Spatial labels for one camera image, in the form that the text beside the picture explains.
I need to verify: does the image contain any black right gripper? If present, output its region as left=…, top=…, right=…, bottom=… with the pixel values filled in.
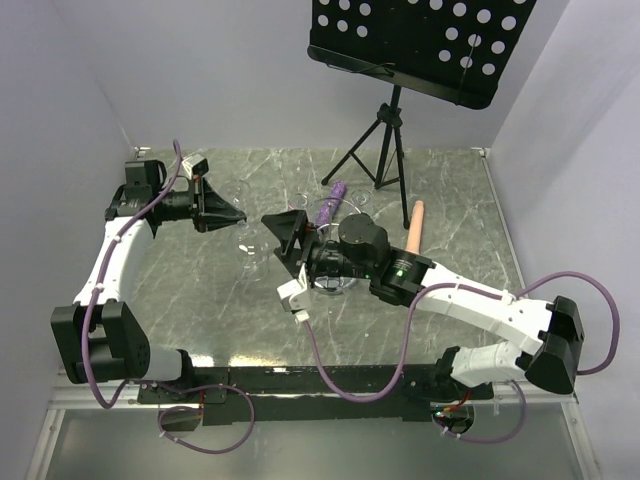
left=262, top=208, right=375, bottom=289

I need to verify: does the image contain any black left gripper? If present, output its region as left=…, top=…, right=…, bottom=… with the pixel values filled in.
left=154, top=175, right=245, bottom=234

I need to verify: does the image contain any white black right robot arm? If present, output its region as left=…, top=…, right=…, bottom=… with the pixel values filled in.
left=261, top=210, right=584, bottom=399

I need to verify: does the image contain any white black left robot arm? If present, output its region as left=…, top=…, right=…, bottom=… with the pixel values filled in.
left=50, top=154, right=246, bottom=402

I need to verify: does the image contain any chrome wine glass rack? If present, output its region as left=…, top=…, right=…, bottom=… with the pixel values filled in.
left=288, top=194, right=362, bottom=295

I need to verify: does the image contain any purple glitter microphone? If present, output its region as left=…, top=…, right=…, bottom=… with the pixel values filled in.
left=314, top=181, right=347, bottom=227

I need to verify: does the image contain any beige wooden rolling pin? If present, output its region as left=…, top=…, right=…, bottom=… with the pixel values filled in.
left=405, top=200, right=425, bottom=255

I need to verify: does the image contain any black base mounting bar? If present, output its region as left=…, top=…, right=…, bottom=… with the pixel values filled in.
left=137, top=364, right=494, bottom=426

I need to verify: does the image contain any black music stand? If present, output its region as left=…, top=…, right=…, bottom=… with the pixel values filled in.
left=305, top=0, right=538, bottom=229

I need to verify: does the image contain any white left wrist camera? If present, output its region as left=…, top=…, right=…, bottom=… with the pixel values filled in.
left=181, top=153, right=209, bottom=178

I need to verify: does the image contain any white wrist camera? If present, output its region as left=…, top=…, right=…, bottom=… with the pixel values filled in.
left=276, top=264, right=311, bottom=324
left=181, top=153, right=209, bottom=178

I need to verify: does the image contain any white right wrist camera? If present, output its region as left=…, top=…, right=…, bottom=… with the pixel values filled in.
left=276, top=264, right=311, bottom=324

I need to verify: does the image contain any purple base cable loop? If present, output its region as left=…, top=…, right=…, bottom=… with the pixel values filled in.
left=157, top=385, right=257, bottom=455

